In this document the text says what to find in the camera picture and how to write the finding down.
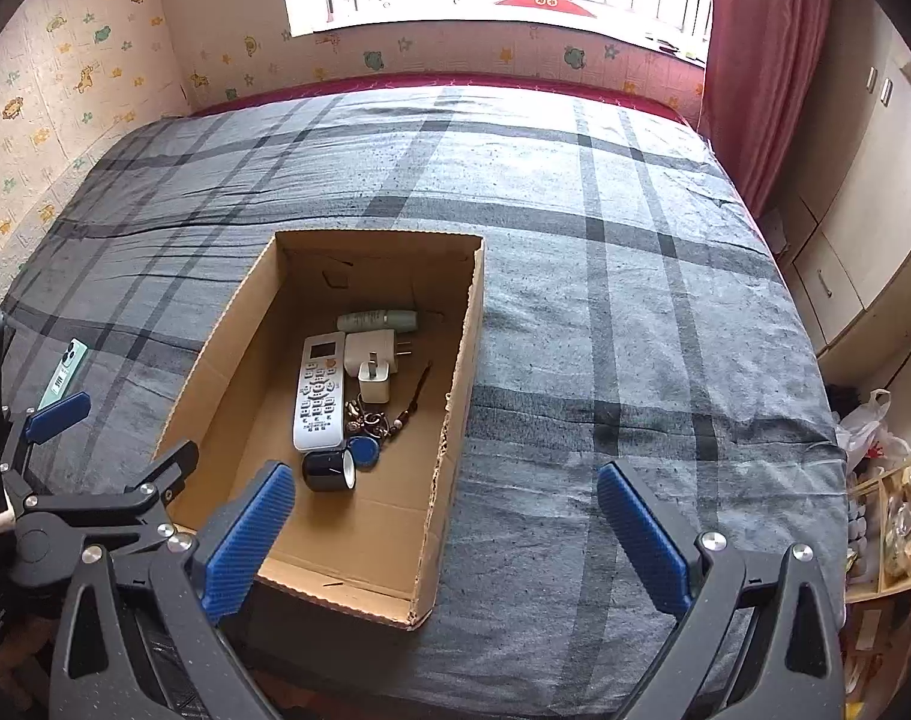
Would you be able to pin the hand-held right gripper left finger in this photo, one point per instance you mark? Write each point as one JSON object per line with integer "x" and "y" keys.
{"x": 249, "y": 540}

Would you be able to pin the cardboard box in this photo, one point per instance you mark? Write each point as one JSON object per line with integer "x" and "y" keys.
{"x": 395, "y": 525}

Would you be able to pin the white remote control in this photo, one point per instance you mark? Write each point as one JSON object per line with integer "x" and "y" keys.
{"x": 319, "y": 397}

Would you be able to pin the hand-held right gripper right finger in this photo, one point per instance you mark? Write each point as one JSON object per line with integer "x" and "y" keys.
{"x": 643, "y": 540}

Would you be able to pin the grey plaid bed sheet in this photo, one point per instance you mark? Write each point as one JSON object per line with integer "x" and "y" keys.
{"x": 575, "y": 300}

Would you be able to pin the white plastic bag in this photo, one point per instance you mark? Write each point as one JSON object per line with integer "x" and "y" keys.
{"x": 872, "y": 431}

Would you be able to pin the mint green smartphone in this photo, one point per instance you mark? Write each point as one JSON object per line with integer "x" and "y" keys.
{"x": 62, "y": 375}

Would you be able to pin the beige wardrobe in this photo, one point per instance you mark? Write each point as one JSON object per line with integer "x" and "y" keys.
{"x": 868, "y": 202}

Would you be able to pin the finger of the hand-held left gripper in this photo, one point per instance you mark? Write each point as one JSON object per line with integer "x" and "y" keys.
{"x": 125, "y": 506}
{"x": 54, "y": 416}

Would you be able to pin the wooden shelf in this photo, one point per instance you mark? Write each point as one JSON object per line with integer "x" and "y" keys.
{"x": 875, "y": 589}

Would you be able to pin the red curtain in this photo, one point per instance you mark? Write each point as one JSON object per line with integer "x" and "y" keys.
{"x": 770, "y": 67}

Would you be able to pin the key bunch with blue fob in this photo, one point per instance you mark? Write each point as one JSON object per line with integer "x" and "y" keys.
{"x": 363, "y": 451}

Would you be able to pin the clear snack bag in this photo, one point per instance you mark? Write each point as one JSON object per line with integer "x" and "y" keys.
{"x": 904, "y": 525}

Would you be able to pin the pale green bottle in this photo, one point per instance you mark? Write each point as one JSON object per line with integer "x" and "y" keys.
{"x": 377, "y": 319}

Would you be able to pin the large white power adapter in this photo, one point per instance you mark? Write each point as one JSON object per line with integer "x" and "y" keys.
{"x": 377, "y": 345}

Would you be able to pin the small white plug charger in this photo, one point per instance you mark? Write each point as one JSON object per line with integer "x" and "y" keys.
{"x": 374, "y": 388}

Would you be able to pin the black cylinder with white end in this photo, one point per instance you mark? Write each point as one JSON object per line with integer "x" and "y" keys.
{"x": 324, "y": 471}

